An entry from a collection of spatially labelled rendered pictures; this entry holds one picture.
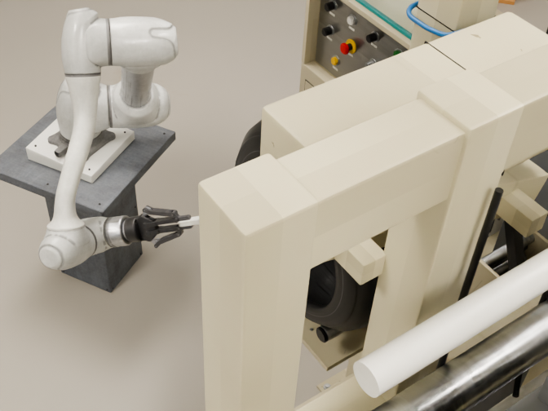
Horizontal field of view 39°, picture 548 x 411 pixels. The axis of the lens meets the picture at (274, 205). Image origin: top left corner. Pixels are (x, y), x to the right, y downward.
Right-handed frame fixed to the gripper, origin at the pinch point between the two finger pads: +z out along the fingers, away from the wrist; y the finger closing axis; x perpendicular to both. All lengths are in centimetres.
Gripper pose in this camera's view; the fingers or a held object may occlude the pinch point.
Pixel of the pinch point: (191, 221)
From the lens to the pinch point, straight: 223.7
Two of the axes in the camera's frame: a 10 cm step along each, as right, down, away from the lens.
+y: 2.4, 9.1, 3.2
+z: 9.3, -1.3, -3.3
